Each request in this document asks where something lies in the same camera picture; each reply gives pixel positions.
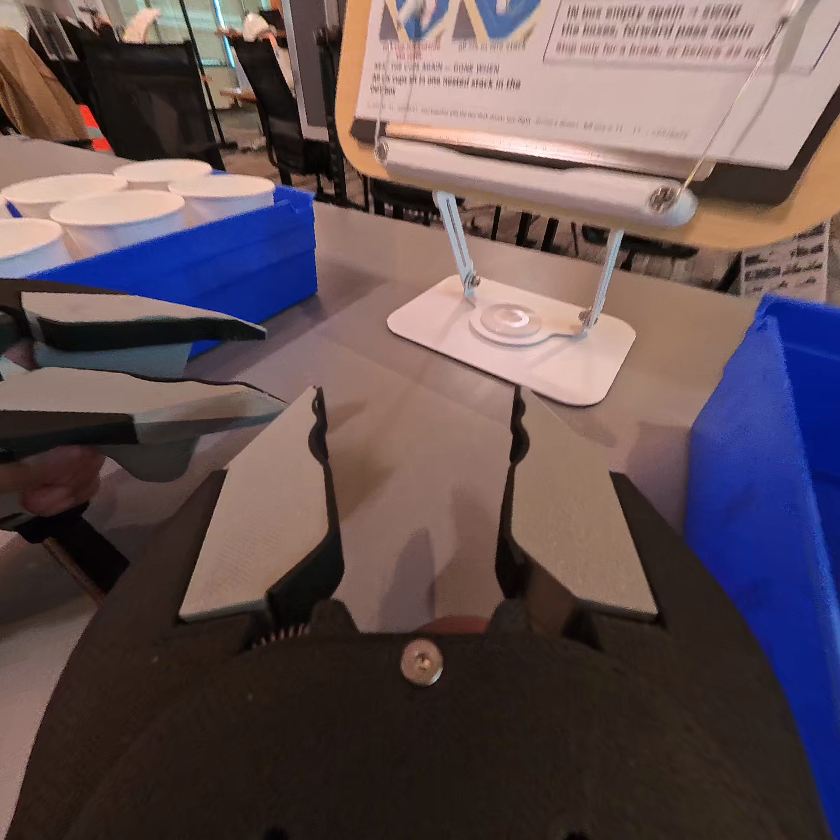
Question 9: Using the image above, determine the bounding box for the white document stand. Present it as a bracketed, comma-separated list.
[335, 0, 840, 408]

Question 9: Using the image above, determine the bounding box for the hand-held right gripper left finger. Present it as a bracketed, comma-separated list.
[178, 386, 345, 623]

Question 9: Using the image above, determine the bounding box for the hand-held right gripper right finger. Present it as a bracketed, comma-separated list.
[495, 386, 659, 634]

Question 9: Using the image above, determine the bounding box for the person's left hand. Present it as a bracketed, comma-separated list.
[0, 446, 107, 519]

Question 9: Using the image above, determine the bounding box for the black office chair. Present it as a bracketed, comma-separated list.
[79, 39, 227, 172]
[230, 36, 309, 185]

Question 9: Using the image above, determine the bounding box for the blue plastic bin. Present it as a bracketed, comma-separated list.
[0, 174, 319, 358]
[686, 294, 840, 834]

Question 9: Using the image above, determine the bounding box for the small printed paper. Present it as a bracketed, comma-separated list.
[742, 223, 831, 299]

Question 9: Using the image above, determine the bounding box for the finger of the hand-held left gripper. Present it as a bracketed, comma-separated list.
[0, 367, 287, 483]
[20, 289, 269, 380]

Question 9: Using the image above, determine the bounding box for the printed instruction sheet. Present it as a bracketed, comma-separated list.
[354, 0, 840, 172]

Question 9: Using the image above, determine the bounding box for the beige coat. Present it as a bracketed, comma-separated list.
[0, 26, 89, 142]

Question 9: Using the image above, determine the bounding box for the white paper cup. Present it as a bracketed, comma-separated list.
[0, 173, 129, 221]
[168, 174, 277, 227]
[0, 218, 73, 280]
[49, 190, 188, 260]
[113, 159, 214, 193]

